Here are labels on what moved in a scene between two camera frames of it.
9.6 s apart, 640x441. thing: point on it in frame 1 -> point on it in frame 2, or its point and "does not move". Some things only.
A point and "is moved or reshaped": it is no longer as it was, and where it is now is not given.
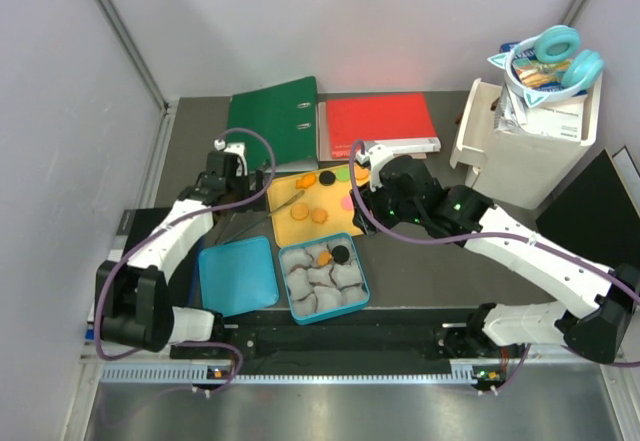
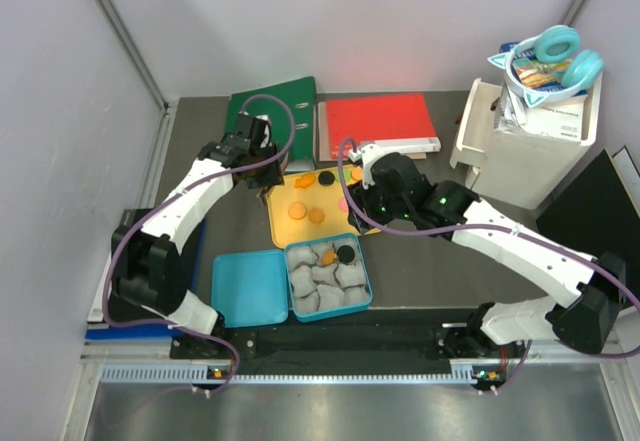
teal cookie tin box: [322, 278] does not move
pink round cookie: [347, 203] does not move
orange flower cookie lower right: [319, 215] does not move
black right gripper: [370, 199] does not move
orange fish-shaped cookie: [305, 182] does not move
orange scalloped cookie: [324, 258] is moved or reshaped
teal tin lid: [237, 276] is moved or reshaped
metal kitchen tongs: [256, 222] -> [265, 191]
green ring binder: [284, 114] does not move
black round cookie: [340, 254] is moved or reshaped
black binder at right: [597, 214] does not move
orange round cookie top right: [361, 173] does not move
